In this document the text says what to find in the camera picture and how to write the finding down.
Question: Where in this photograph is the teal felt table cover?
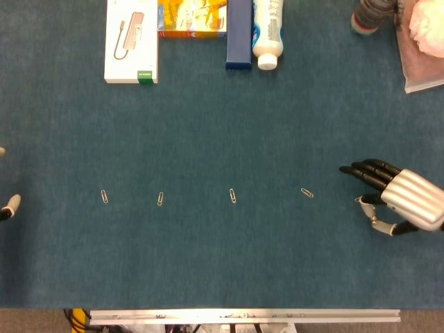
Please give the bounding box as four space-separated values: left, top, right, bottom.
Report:
0 0 444 309

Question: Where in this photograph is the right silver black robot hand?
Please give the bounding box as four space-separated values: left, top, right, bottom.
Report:
339 158 444 237

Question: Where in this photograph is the translucent pink zip bag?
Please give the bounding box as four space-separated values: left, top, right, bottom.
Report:
395 6 444 94

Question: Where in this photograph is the dark blue long box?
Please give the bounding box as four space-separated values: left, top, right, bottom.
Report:
225 0 253 71

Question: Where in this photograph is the bottle in grey knit sleeve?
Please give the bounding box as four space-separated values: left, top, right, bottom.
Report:
350 0 407 35

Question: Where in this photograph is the yellow orange printed carton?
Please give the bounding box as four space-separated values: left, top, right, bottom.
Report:
157 0 228 39

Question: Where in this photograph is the white bottle blue label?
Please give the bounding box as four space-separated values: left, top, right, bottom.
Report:
251 0 284 71

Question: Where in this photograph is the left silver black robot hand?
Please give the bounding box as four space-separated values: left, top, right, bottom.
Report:
0 146 22 222

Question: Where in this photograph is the white USB hub box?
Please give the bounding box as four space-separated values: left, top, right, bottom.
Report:
103 0 160 85

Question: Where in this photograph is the aluminium profile rail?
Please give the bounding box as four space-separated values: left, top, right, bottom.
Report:
89 309 401 326

